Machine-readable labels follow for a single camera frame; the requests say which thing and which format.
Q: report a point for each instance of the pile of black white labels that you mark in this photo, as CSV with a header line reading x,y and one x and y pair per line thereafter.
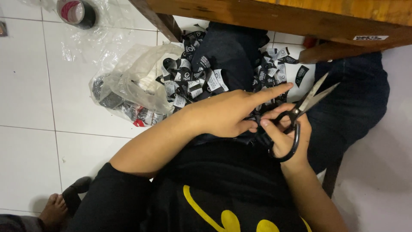
x,y
190,80

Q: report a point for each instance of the clear plastic sheet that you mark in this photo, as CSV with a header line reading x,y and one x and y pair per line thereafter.
x,y
96,42

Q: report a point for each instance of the person's right hand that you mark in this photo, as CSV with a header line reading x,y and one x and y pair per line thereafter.
x,y
299,141

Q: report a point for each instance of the clear plastic bag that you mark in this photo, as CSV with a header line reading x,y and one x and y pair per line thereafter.
x,y
135,87

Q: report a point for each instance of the brown wooden table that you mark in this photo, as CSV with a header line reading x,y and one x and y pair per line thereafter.
x,y
289,19

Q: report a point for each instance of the person's left hand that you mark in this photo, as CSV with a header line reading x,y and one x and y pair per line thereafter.
x,y
222,112

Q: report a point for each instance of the black sandal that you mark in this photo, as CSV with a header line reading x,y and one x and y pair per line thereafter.
x,y
75,191

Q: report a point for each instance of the black tape roll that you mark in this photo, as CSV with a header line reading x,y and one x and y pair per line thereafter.
x,y
84,14

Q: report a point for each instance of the white sticker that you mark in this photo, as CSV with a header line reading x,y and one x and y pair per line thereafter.
x,y
370,37

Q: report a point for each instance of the small red object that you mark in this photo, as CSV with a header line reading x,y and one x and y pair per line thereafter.
x,y
310,42

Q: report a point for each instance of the black label strip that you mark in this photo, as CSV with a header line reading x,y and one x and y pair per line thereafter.
x,y
259,137

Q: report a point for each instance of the person's black yellow print shirt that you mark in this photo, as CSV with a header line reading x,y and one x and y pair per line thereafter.
x,y
225,187

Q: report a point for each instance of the person's dark jeans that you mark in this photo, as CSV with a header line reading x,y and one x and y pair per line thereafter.
x,y
347,103

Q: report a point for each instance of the metal floor fixture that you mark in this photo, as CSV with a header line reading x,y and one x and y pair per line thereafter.
x,y
3,29

